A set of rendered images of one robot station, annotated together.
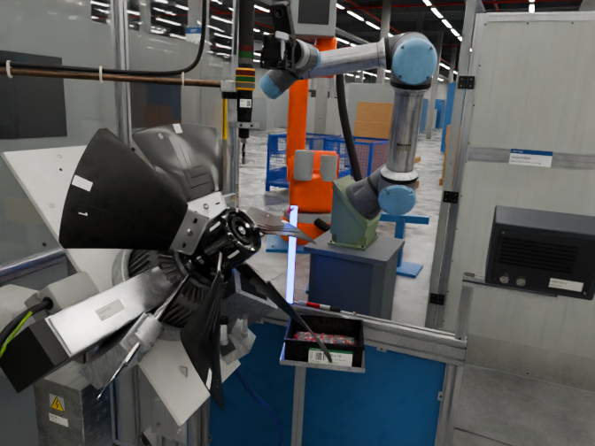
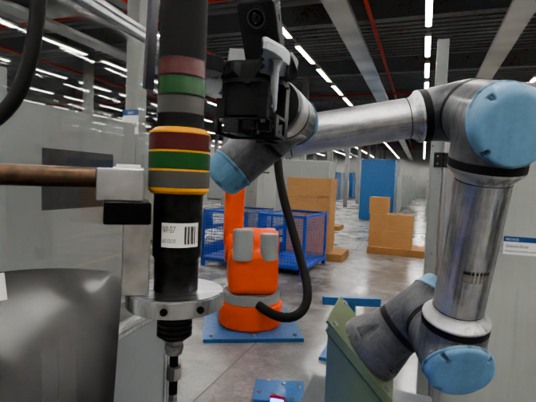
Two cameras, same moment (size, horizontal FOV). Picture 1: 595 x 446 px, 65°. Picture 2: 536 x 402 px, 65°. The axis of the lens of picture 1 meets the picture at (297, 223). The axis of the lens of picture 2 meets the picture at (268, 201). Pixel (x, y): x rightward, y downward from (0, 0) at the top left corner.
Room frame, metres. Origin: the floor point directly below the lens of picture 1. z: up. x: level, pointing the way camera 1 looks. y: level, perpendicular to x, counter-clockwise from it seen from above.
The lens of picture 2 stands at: (0.78, 0.09, 1.53)
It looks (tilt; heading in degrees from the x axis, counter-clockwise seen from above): 3 degrees down; 355
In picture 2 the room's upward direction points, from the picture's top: 2 degrees clockwise
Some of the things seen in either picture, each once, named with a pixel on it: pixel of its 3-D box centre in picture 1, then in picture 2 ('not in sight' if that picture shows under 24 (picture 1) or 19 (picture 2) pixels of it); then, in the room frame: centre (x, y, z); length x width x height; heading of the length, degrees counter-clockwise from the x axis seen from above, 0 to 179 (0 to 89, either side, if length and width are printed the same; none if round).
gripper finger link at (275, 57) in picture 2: (281, 46); (273, 80); (1.18, 0.06, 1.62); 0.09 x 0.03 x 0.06; 0
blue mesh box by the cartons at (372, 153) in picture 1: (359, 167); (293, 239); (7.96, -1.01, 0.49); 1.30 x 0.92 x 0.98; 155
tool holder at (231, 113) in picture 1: (240, 104); (163, 238); (1.08, 0.14, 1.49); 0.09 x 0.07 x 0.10; 105
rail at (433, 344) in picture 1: (319, 319); not in sight; (1.39, -0.09, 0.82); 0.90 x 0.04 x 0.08; 70
